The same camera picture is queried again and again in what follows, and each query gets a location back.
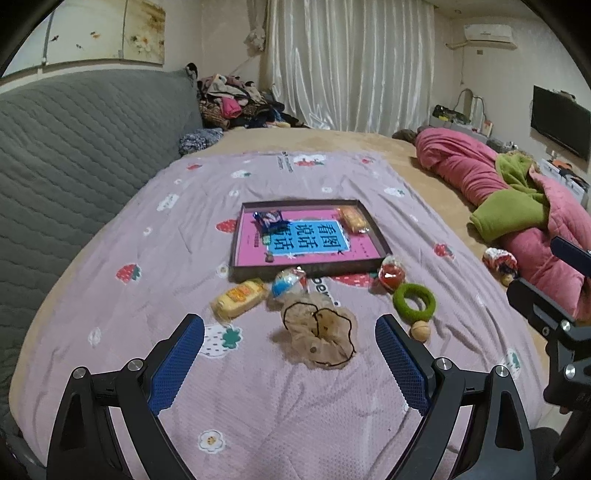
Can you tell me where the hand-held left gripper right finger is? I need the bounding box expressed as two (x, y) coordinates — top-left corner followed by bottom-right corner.
(375, 315), (539, 480)

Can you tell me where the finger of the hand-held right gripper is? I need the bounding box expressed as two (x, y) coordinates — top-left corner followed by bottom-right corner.
(551, 237), (591, 278)
(506, 279), (591, 416)

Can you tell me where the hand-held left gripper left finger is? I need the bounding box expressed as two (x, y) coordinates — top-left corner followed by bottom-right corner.
(46, 314), (206, 480)

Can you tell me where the green crochet ring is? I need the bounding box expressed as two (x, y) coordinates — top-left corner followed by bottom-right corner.
(392, 282), (437, 320)

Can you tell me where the blue egg toy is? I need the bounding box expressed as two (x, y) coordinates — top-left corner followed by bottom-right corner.
(270, 267), (309, 303)

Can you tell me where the shallow tray with pink book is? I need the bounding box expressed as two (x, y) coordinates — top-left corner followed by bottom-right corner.
(229, 198), (393, 283)

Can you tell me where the white drawer cabinet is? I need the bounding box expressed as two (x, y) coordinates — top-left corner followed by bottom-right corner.
(540, 159), (591, 204)

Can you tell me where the beige scrunchie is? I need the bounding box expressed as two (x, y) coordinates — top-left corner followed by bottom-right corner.
(281, 295), (358, 370)

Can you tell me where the green fleece blanket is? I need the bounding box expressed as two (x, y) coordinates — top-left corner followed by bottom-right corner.
(467, 152), (550, 241)

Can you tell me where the yellow snack packet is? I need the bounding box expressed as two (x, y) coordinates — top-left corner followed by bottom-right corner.
(211, 279), (269, 320)

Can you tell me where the red egg toy in wrapper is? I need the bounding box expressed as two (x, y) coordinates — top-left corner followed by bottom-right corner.
(372, 255), (407, 292)

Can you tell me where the strawberry printed blanket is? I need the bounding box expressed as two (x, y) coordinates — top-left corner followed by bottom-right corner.
(21, 150), (550, 480)

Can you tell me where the pink quilt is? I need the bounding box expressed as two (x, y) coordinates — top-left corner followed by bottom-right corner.
(413, 128), (591, 319)

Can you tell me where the orange snack packet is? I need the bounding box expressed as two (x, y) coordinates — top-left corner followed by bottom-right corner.
(336, 206), (370, 234)

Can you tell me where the blue snack packet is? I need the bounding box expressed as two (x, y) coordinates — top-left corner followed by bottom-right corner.
(253, 210), (284, 236)

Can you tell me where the grey vanity table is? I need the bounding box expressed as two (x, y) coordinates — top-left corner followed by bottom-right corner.
(429, 105), (490, 134)

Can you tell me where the vanity mirror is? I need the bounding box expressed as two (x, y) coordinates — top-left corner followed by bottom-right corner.
(456, 89), (483, 125)

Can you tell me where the blue knitted cloth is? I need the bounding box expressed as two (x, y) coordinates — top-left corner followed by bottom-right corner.
(179, 128), (225, 155)

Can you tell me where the grey quilted headboard cover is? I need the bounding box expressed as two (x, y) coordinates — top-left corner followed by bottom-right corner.
(0, 69), (204, 324)

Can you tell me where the white air conditioner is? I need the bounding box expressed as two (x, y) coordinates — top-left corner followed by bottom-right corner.
(464, 23), (514, 47)

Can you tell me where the pile of clothes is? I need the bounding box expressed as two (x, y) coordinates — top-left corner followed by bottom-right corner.
(198, 74), (305, 130)

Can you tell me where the white curtain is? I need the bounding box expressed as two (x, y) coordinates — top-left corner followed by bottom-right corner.
(265, 0), (435, 132)

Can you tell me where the black wall television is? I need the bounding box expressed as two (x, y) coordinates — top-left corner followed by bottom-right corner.
(531, 85), (591, 160)

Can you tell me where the flower wall painting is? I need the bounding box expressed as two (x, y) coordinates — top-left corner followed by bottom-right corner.
(0, 0), (167, 77)

